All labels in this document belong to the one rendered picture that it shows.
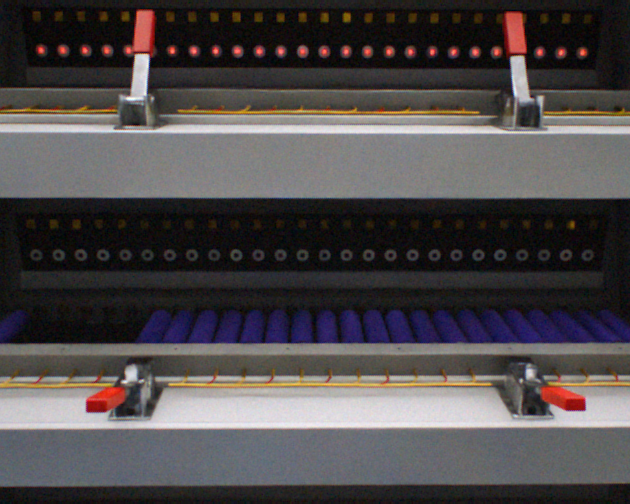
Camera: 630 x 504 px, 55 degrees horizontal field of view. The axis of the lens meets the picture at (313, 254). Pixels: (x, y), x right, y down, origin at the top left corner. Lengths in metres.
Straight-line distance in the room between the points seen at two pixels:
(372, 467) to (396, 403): 0.05
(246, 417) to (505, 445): 0.17
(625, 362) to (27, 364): 0.43
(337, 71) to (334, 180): 0.20
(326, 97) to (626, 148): 0.22
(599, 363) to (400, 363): 0.15
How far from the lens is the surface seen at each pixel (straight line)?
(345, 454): 0.42
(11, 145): 0.45
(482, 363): 0.46
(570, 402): 0.37
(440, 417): 0.42
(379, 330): 0.49
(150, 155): 0.42
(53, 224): 0.60
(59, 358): 0.48
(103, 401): 0.36
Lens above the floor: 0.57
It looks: 3 degrees up
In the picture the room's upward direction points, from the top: straight up
